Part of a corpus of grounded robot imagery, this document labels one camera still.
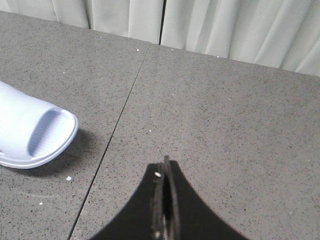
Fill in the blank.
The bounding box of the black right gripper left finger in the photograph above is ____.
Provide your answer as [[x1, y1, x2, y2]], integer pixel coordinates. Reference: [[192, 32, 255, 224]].
[[91, 163, 165, 240]]

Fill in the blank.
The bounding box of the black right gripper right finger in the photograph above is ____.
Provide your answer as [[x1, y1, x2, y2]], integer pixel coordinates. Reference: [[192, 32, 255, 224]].
[[164, 155, 246, 240]]

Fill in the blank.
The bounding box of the light blue slipper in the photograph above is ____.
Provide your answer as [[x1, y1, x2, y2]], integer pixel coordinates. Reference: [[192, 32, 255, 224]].
[[0, 82, 79, 169]]

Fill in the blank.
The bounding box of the white curtain backdrop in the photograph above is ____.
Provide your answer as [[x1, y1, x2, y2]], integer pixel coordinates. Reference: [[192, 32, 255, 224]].
[[0, 0, 320, 76]]

